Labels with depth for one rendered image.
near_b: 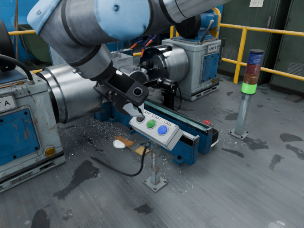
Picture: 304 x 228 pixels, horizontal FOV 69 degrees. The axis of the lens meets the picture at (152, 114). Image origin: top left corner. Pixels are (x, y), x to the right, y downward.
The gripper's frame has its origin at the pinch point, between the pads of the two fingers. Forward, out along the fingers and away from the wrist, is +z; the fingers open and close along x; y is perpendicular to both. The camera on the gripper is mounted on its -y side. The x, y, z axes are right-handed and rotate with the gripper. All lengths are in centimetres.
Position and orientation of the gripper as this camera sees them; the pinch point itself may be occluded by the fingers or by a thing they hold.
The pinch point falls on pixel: (141, 113)
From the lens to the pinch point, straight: 66.3
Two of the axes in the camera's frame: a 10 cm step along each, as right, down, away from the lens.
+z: 4.2, 5.3, 7.4
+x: -5.9, 7.8, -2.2
